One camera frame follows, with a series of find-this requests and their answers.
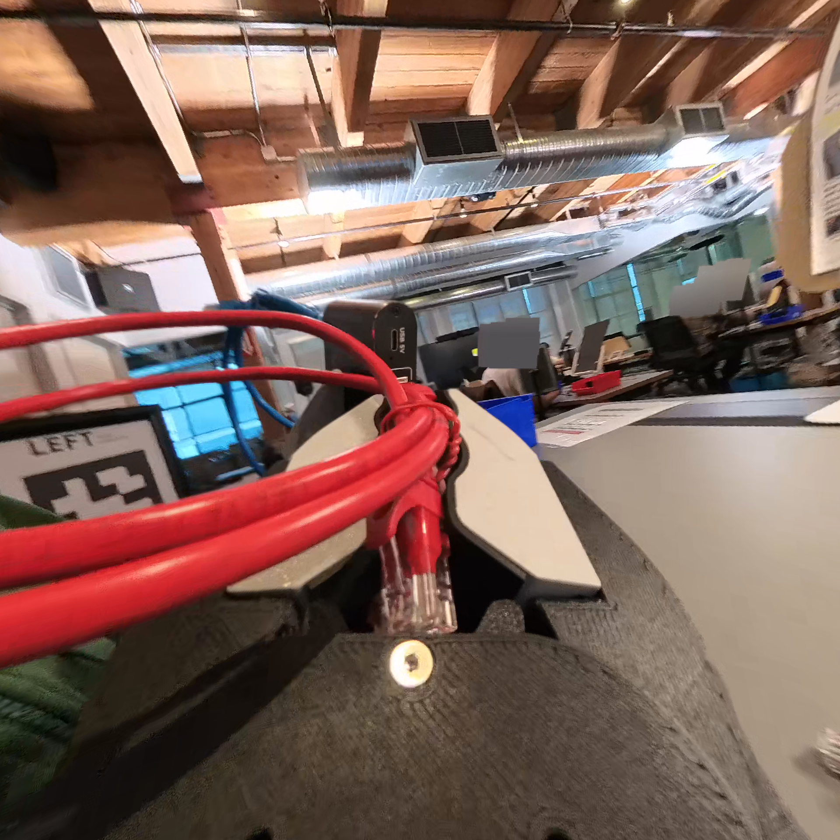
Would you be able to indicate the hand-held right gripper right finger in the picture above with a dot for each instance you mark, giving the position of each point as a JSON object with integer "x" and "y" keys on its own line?
{"x": 512, "y": 512}

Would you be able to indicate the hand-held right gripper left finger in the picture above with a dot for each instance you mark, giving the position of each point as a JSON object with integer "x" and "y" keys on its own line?
{"x": 334, "y": 426}

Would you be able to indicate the black network adapter box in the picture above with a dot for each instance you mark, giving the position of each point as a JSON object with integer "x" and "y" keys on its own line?
{"x": 354, "y": 334}

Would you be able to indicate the blue plastic bin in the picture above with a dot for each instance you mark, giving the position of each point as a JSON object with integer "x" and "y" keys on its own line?
{"x": 512, "y": 413}

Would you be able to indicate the person's left forearm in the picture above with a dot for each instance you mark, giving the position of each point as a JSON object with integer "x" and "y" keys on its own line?
{"x": 39, "y": 709}

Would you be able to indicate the black computer monitor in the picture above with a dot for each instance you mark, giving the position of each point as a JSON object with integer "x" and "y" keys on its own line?
{"x": 446, "y": 364}

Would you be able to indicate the printed paper sheet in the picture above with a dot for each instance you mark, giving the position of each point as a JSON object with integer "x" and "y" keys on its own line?
{"x": 604, "y": 420}

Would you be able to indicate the red plastic bin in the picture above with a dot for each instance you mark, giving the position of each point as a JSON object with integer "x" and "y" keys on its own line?
{"x": 597, "y": 384}

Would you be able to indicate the grey board on stand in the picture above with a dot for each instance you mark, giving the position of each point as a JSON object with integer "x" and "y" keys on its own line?
{"x": 590, "y": 344}

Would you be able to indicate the black office chair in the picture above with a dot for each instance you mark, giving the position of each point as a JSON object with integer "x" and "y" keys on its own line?
{"x": 669, "y": 348}

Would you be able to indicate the framed black-white tag sign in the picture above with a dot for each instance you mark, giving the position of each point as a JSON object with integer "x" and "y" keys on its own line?
{"x": 79, "y": 459}

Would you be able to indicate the instruction board on white stand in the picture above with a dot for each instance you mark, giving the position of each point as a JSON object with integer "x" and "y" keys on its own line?
{"x": 827, "y": 164}

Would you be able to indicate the silver ventilation duct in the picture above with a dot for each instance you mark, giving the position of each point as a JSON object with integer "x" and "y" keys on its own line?
{"x": 426, "y": 256}
{"x": 571, "y": 144}

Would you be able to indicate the wooden post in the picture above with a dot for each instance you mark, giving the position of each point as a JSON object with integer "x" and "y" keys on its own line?
{"x": 223, "y": 262}

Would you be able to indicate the black wall speaker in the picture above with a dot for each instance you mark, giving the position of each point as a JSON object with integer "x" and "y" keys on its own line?
{"x": 124, "y": 289}

